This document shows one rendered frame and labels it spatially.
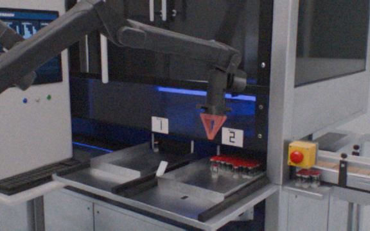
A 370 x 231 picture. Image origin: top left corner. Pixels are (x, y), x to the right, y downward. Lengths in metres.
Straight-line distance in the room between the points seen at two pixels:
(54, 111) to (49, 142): 0.14
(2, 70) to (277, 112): 0.87
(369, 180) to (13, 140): 1.34
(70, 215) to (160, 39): 1.43
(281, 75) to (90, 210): 1.20
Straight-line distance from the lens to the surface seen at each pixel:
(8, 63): 0.95
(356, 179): 1.52
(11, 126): 1.87
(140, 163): 1.71
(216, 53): 1.21
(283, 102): 1.44
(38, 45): 0.95
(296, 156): 1.41
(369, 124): 6.18
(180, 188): 1.40
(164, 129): 1.73
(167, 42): 1.10
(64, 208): 2.36
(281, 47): 1.43
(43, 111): 1.96
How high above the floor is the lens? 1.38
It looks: 11 degrees down
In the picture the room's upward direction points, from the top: straight up
